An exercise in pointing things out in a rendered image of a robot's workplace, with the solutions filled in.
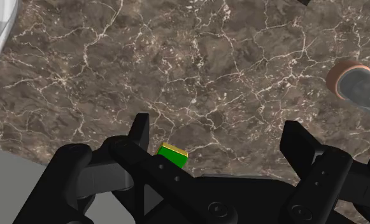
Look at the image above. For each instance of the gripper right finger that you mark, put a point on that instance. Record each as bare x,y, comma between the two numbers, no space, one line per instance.
324,176

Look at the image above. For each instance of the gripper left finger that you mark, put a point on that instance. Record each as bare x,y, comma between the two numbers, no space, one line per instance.
132,167

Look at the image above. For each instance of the green block with yellow top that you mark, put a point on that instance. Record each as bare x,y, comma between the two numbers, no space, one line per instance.
173,156

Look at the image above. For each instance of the clear jar with brown rim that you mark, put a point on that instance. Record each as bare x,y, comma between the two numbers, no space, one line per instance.
355,85

